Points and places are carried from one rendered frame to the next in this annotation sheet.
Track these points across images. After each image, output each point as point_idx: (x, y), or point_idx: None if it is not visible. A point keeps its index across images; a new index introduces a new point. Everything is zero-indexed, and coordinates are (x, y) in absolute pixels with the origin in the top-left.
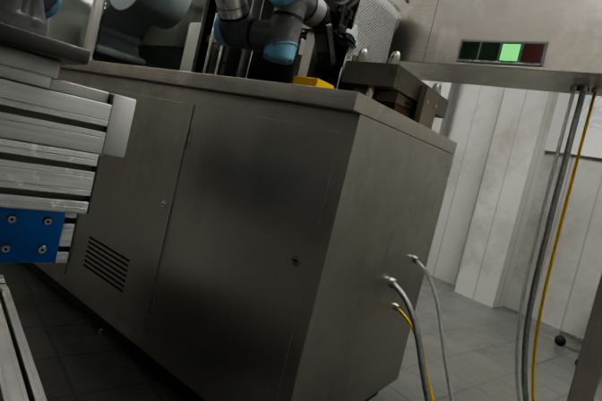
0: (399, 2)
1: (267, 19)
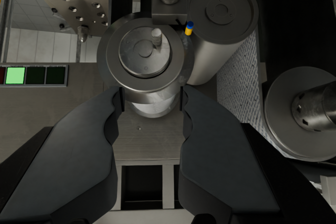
0: (149, 127)
1: (320, 28)
